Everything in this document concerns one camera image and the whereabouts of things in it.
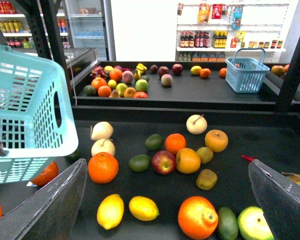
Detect white pear lower left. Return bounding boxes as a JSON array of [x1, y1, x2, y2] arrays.
[[91, 138, 116, 156]]

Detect far green apple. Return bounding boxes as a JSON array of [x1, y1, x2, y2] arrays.
[[135, 79, 149, 93]]

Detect kiwi upper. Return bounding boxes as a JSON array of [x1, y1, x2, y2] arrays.
[[196, 146, 214, 164]]

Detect red apple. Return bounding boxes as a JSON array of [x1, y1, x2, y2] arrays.
[[151, 150, 176, 176], [171, 63, 184, 76]]

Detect yellow pear apple right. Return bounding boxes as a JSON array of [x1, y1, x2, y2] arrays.
[[204, 129, 229, 153]]

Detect near black fruit tray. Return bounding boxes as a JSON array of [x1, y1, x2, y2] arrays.
[[0, 106, 300, 240]]

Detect yellow pear right edge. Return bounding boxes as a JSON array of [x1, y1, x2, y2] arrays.
[[281, 172, 300, 185]]

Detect yellow orange apple centre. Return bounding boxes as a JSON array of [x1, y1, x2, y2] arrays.
[[176, 147, 201, 174]]

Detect dark green avocado front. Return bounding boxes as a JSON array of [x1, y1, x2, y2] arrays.
[[217, 207, 239, 240]]

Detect far bananas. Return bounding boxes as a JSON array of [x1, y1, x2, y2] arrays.
[[134, 63, 147, 81]]

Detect far red apple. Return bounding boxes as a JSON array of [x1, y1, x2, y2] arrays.
[[171, 63, 184, 76]]

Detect white pear upper left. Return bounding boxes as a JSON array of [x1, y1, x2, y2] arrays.
[[90, 121, 114, 141]]

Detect orange with stem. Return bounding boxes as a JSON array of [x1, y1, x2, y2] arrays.
[[88, 152, 119, 184]]

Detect far tangerine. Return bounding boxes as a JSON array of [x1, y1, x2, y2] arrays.
[[199, 68, 211, 79]]

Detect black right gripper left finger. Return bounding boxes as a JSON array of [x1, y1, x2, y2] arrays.
[[0, 158, 87, 240]]

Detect green lime upper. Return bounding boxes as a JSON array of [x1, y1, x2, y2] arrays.
[[145, 134, 164, 151]]

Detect large teal basket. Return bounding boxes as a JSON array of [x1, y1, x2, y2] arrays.
[[0, 44, 79, 184]]

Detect dark avocado left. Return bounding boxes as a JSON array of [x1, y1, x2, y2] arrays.
[[64, 148, 81, 163]]

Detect green apple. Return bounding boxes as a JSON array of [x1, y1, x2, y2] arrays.
[[237, 206, 274, 240], [135, 79, 149, 93]]

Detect yellow lemon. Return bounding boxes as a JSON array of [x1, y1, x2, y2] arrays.
[[128, 196, 160, 222], [96, 193, 124, 230]]

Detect green apple front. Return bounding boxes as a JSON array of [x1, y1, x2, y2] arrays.
[[237, 206, 274, 240]]

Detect far lemon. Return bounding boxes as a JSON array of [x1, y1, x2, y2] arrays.
[[190, 65, 202, 76]]

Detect kiwi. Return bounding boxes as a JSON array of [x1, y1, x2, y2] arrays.
[[196, 169, 218, 191], [196, 146, 214, 164]]

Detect green lime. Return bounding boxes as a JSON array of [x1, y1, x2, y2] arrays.
[[128, 154, 152, 173], [145, 134, 164, 151]]

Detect white pear with stem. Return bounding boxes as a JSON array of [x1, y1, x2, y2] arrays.
[[186, 114, 208, 135]]

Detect orange persimmon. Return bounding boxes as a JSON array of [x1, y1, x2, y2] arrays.
[[30, 161, 59, 187]]

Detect far orange near basket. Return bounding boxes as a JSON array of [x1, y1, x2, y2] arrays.
[[219, 67, 227, 79]]

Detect small blue basket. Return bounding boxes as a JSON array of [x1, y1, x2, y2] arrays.
[[225, 48, 270, 94]]

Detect green lime lower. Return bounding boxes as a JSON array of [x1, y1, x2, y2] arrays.
[[128, 154, 152, 173]]

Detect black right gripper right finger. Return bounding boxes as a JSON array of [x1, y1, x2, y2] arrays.
[[248, 159, 300, 240]]

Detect far red tomato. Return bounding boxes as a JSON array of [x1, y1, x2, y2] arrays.
[[133, 91, 148, 99]]

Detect dragon fruit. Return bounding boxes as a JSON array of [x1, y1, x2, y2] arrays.
[[90, 65, 108, 80]]

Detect red chili pepper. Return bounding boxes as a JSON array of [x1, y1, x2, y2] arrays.
[[241, 155, 257, 163]]

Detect kiwi lower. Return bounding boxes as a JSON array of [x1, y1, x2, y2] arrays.
[[196, 169, 218, 191]]

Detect small orange tangerine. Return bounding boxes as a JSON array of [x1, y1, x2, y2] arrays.
[[164, 133, 187, 155]]

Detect glass freezer case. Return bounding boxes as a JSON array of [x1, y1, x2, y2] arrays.
[[14, 47, 100, 83]]

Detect black shelf post right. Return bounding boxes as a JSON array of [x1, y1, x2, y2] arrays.
[[274, 36, 300, 112]]

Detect far peach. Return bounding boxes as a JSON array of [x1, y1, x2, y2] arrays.
[[161, 74, 173, 87]]

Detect large orange front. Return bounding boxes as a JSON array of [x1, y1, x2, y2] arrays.
[[177, 196, 219, 240]]

